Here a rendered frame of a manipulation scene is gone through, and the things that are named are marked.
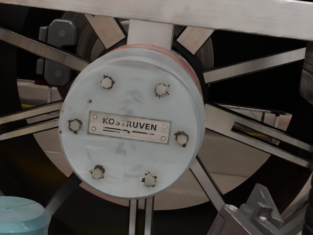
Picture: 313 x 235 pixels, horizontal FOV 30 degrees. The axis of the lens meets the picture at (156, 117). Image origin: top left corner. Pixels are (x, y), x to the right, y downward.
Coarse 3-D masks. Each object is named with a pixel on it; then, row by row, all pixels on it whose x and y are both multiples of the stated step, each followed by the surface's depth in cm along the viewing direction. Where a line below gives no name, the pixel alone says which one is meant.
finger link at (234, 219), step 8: (224, 208) 31; (232, 208) 31; (216, 216) 31; (224, 216) 31; (232, 216) 30; (240, 216) 31; (232, 224) 30; (240, 224) 29; (248, 224) 30; (224, 232) 30; (232, 232) 30; (240, 232) 29; (248, 232) 29; (256, 232) 29
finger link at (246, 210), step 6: (240, 210) 35; (246, 210) 34; (252, 210) 35; (222, 216) 31; (246, 216) 33; (216, 222) 31; (222, 222) 31; (210, 228) 31; (216, 228) 31; (222, 228) 31; (210, 234) 31; (216, 234) 31
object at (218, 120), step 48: (0, 48) 88; (48, 48) 76; (192, 48) 75; (288, 48) 76; (0, 96) 90; (0, 144) 85; (288, 144) 77; (0, 192) 78; (48, 192) 91; (240, 192) 96; (288, 192) 80
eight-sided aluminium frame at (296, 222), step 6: (306, 204) 73; (300, 210) 73; (288, 216) 74; (294, 216) 73; (300, 216) 72; (288, 222) 72; (294, 222) 72; (300, 222) 72; (282, 228) 72; (288, 228) 72; (294, 228) 70; (300, 228) 69; (288, 234) 70; (294, 234) 68; (300, 234) 68
